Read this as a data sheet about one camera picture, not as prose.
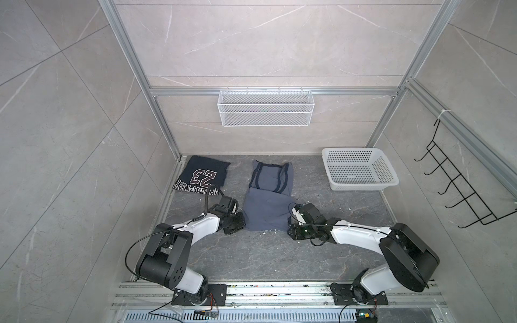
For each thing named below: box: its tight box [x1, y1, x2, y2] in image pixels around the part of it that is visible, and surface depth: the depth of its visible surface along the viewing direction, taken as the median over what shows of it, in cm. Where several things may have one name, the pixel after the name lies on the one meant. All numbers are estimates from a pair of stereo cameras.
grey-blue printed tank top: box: [243, 159, 295, 231], surface depth 103 cm
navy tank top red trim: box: [172, 155, 231, 196], surface depth 109 cm
